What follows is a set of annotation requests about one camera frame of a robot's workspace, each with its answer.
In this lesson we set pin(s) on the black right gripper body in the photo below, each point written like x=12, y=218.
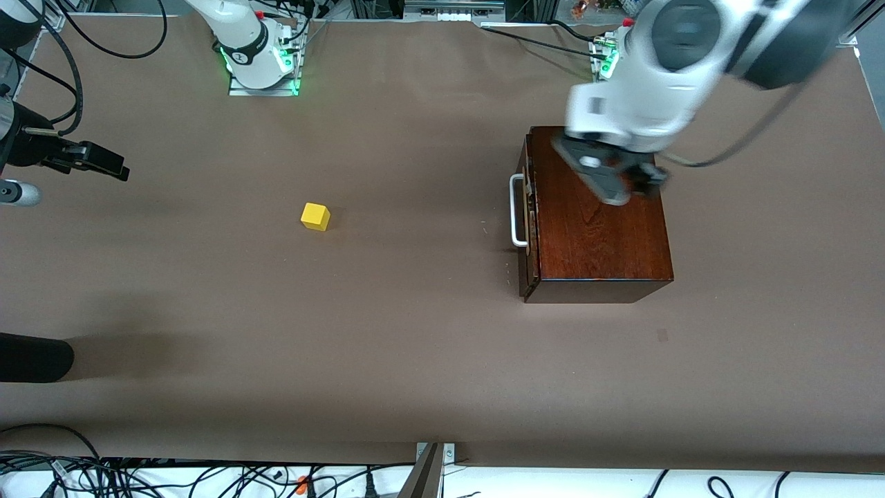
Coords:
x=26, y=147

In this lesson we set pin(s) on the yellow block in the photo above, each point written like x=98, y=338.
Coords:
x=314, y=216

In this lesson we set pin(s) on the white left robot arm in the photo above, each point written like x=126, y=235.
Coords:
x=684, y=41

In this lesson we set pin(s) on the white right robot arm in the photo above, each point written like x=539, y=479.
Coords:
x=238, y=34

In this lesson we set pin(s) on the dark wooden cabinet box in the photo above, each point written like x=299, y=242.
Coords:
x=608, y=242

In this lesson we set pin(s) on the black cylindrical object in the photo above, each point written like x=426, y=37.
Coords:
x=34, y=358

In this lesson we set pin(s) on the white power strip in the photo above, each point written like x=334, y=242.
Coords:
x=449, y=15

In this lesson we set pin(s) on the brown paper table cover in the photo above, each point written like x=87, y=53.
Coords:
x=346, y=311

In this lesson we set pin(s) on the orange connector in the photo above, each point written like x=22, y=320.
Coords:
x=302, y=484

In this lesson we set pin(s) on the black power plug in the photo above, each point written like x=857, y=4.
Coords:
x=370, y=487

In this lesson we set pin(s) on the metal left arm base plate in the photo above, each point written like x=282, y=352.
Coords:
x=600, y=50

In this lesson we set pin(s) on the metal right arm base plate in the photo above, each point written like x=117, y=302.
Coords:
x=238, y=90

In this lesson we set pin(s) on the metal table corner bracket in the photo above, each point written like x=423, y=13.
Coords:
x=850, y=41

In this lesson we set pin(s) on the small metal edge bracket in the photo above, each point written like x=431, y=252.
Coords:
x=449, y=453

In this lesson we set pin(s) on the dark metal post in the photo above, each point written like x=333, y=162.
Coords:
x=422, y=481

